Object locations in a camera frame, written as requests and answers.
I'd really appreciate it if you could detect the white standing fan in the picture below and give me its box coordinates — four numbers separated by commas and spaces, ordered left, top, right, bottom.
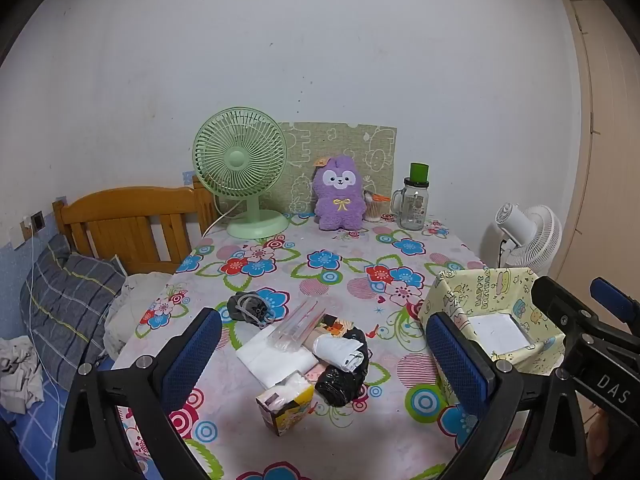
495, 202, 563, 277

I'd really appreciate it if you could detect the cotton swab tub orange lid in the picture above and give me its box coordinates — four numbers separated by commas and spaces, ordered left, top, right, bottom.
364, 190, 391, 222

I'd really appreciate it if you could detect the white bedding cloth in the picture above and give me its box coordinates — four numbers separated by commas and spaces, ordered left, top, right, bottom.
102, 271, 173, 361

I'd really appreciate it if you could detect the green patterned board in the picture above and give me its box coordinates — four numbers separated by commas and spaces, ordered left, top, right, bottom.
277, 121, 399, 216

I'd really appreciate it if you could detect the wooden bed headboard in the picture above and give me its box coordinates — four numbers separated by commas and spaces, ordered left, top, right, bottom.
52, 182, 216, 276

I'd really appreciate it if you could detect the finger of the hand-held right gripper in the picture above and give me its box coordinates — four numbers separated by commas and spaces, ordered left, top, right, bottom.
531, 276, 603, 346
589, 276, 640, 323

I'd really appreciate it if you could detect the green desk fan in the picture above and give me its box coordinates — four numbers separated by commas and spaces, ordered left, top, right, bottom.
192, 107, 290, 240

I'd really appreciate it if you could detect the small yellow tissue pack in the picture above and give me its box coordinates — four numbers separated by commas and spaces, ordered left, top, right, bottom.
256, 370, 316, 436

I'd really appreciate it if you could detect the floral tablecloth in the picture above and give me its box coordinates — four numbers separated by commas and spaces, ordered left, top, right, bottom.
107, 212, 526, 480

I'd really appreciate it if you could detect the crumpled grey white cloth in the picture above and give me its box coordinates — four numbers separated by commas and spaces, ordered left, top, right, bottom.
0, 336, 46, 413

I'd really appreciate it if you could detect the clear plastic package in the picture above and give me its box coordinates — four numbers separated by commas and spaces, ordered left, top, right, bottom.
270, 297, 326, 356

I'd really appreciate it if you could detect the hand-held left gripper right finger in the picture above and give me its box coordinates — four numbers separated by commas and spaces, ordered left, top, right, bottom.
425, 311, 591, 480

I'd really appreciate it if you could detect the white folded sheet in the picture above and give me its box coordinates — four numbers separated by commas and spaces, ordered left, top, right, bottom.
236, 332, 317, 390

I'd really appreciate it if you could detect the yellow printed storage box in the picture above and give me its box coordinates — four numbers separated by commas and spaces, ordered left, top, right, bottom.
419, 266, 566, 406

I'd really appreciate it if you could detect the beige door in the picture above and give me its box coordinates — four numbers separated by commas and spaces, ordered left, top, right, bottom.
552, 0, 640, 311

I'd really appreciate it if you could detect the grey plaid pillow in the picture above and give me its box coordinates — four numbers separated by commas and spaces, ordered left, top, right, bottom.
20, 235, 127, 391

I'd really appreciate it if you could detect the glass jar with green lid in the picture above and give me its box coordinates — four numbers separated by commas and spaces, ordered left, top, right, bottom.
391, 162, 432, 231

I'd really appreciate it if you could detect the white fan power cable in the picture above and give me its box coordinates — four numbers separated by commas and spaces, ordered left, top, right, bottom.
201, 205, 236, 240

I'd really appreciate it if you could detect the white paper sheet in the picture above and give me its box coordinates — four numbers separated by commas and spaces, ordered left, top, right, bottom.
467, 312, 531, 353

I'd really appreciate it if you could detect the black plastic bag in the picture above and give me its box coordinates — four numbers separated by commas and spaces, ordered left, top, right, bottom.
314, 326, 370, 407

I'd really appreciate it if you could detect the blue checked bed sheet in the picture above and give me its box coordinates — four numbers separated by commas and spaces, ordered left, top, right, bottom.
0, 360, 116, 480

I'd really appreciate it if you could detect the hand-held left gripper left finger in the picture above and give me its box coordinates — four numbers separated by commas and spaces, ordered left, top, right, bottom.
55, 306, 223, 480

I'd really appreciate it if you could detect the purple plush toy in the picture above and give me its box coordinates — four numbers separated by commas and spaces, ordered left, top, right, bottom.
311, 155, 373, 232

